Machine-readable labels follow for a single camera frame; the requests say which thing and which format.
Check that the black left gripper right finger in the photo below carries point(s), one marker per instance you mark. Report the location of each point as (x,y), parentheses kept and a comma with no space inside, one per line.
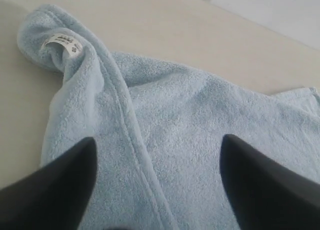
(263,194)

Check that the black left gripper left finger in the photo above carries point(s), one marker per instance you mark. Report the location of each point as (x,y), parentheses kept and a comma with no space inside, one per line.
(56,196)

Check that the light blue terry towel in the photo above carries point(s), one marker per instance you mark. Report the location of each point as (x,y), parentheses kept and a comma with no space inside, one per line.
(158,127)

